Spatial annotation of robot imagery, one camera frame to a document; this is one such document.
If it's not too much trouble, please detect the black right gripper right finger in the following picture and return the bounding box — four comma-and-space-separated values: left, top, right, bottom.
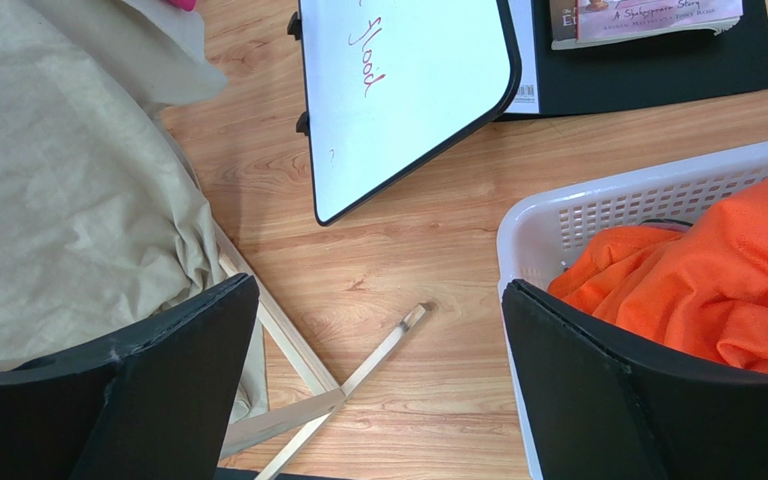
501, 280, 768, 479

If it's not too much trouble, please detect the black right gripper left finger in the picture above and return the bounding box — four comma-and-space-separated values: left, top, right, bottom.
0, 274, 259, 479

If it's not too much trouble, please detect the orange t-shirt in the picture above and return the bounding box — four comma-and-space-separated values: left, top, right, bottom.
548, 179, 768, 374

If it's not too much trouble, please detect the beige t-shirt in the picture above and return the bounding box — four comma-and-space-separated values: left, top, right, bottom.
0, 0, 271, 424

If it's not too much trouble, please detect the magenta t-shirt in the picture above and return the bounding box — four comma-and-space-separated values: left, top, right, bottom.
166, 0, 197, 12

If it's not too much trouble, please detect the white plastic basket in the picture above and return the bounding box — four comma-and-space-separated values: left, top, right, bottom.
495, 131, 768, 480

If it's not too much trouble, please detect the illustrated paperback book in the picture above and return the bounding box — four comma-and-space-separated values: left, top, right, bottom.
549, 0, 744, 50

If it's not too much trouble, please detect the wooden clothes rack frame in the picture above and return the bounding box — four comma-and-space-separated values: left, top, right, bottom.
214, 229, 433, 480

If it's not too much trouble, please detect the white whiteboard black frame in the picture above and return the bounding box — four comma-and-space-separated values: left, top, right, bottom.
287, 1, 522, 226

